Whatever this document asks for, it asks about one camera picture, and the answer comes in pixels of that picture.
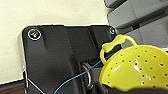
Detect yellow bowl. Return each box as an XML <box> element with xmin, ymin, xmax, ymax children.
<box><xmin>99</xmin><ymin>34</ymin><xmax>168</xmax><ymax>93</ymax></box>

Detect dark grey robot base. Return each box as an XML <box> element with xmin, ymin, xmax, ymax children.
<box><xmin>21</xmin><ymin>23</ymin><xmax>125</xmax><ymax>94</ymax></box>

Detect grey bin green lid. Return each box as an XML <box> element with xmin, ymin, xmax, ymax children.
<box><xmin>106</xmin><ymin>0</ymin><xmax>168</xmax><ymax>31</ymax></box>

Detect grey bin black lid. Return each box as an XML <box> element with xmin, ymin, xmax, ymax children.
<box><xmin>103</xmin><ymin>0</ymin><xmax>134</xmax><ymax>9</ymax></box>

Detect blue cable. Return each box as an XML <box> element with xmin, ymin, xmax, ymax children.
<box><xmin>53</xmin><ymin>54</ymin><xmax>116</xmax><ymax>94</ymax></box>

